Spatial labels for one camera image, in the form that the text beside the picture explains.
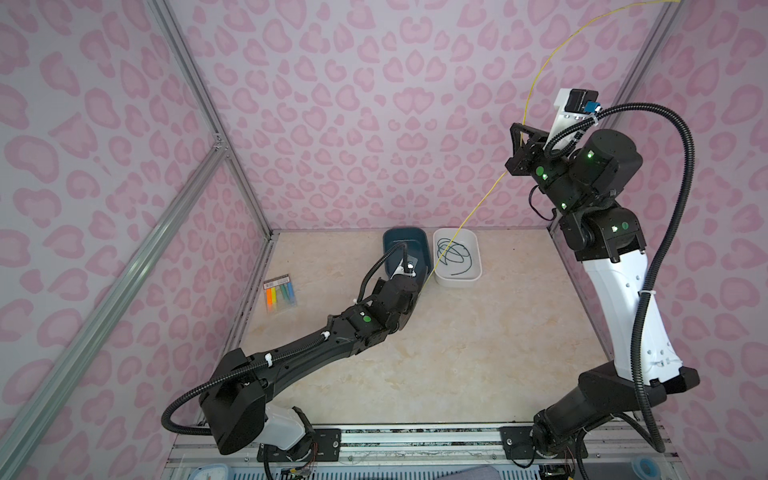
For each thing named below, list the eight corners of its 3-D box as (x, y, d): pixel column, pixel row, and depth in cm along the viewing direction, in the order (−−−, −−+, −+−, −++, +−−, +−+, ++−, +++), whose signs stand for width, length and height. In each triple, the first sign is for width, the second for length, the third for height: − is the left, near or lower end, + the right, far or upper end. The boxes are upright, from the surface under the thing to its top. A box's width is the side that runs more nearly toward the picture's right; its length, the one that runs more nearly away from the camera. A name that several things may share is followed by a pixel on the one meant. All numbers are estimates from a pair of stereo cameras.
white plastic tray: (433, 287, 105) (435, 277, 100) (428, 238, 120) (430, 227, 116) (486, 287, 105) (490, 276, 100) (475, 238, 120) (478, 227, 115)
